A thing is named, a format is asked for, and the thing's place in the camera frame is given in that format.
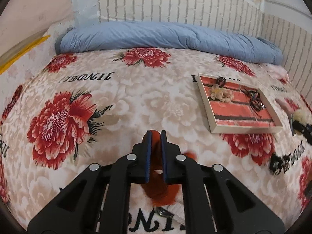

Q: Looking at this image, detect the yellow pineapple plush hair clip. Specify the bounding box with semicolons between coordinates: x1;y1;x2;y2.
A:
275;98;308;135

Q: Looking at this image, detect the black scrunchie with charm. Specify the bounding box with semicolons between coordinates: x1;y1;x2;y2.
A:
269;153;290;176

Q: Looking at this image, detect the orange fabric scrunchie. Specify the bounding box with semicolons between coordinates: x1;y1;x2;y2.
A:
141;130;205;210

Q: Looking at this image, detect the cream fabric scrunchie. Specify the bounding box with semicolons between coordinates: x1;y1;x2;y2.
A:
208;84;234;103

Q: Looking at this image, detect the black claw hair clip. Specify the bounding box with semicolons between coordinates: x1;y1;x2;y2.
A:
215;77;227;88

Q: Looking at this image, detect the pink pillow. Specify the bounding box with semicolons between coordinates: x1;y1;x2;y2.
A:
261;63;290;85

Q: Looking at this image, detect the brick-lined white tray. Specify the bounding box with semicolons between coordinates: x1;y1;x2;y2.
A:
196;74;283;134

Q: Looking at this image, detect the floral red beige blanket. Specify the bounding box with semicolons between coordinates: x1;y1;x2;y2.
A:
1;48;311;227

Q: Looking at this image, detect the rolled blue quilt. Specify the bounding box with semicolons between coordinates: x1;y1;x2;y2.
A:
55;21;283;65

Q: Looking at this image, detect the white brick-pattern headboard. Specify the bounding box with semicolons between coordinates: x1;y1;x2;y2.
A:
97;0;311;100

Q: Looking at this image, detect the beige wooden side panel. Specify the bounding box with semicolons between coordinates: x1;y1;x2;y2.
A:
1;0;74;64

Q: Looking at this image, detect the clear plastic wrapped roll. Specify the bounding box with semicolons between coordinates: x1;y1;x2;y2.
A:
71;0;100;27

